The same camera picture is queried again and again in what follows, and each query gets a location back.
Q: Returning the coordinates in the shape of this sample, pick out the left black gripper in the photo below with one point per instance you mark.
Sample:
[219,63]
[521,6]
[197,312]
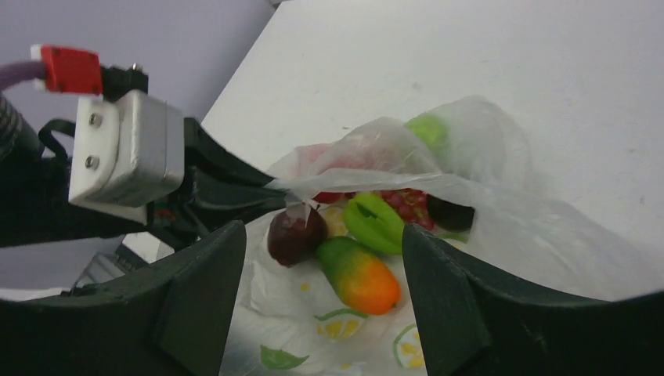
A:
[218,187]

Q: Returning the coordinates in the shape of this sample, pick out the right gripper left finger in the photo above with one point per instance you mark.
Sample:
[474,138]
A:
[171,317]

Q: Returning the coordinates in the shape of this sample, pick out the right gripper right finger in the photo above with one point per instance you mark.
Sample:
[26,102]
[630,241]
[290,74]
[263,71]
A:
[476,319]

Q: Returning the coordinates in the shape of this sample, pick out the dark red fake plum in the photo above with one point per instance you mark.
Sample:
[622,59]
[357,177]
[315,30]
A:
[295,233]

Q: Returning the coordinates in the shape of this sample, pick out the clear plastic bag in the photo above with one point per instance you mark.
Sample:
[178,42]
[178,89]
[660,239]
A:
[289,321]

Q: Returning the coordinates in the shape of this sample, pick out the red fake strawberry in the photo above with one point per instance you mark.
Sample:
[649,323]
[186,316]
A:
[328,197]

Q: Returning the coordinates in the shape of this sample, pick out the orange green fake mango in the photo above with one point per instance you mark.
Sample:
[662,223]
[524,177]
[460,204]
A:
[360,279]

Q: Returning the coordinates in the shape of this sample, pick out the dark red fake grapes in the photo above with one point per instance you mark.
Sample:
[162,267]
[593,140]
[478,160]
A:
[411,205]

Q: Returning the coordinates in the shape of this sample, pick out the green fake leaf fruit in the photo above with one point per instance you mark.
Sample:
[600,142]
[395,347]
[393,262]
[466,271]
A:
[371,221]

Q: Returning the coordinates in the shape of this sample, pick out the green fake apple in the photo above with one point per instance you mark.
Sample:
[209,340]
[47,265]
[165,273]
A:
[432,131]

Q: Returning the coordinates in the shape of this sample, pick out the dark purple round fruit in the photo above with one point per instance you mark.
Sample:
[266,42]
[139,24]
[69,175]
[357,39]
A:
[450,216]

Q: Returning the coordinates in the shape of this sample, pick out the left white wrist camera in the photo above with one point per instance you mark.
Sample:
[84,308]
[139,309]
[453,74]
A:
[128,146]

